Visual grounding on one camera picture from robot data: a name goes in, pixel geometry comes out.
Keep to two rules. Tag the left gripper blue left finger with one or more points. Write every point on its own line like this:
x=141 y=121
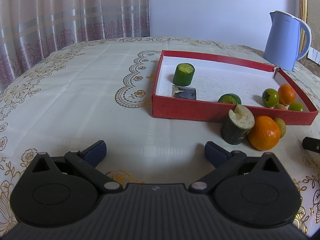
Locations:
x=84 y=163

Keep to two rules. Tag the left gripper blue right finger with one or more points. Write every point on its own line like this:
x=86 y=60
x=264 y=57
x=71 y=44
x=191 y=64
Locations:
x=225 y=163

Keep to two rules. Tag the dark cucumber chunk notched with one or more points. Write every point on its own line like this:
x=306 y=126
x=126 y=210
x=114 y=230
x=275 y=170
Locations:
x=238 y=124

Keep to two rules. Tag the yellow-brown lime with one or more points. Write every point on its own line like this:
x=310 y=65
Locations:
x=282 y=126
x=280 y=107

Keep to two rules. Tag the green tomato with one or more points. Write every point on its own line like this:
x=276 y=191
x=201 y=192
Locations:
x=296 y=106
x=270 y=97

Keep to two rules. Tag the orange tangerine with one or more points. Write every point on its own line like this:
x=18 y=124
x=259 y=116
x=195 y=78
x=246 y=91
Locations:
x=265 y=133
x=287 y=95

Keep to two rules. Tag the small green lime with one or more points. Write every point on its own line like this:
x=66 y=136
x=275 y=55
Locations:
x=230 y=98

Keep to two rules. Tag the dark eggplant piece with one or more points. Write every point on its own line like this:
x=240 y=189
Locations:
x=179 y=92

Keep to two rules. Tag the green cucumber chunk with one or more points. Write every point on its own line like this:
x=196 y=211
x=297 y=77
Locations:
x=183 y=74

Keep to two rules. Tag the embroidered cream tablecloth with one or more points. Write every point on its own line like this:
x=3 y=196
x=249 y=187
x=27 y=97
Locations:
x=102 y=90

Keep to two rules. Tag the red shallow cardboard tray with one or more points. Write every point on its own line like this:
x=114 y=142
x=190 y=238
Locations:
x=216 y=75

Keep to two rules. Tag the blue electric kettle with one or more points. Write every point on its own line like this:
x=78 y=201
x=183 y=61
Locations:
x=282 y=47

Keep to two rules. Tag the pink patterned curtain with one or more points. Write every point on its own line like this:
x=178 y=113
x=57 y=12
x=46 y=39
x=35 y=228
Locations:
x=32 y=29

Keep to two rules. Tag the white wall switch panel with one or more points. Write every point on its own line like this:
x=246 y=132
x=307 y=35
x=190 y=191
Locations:
x=314 y=55

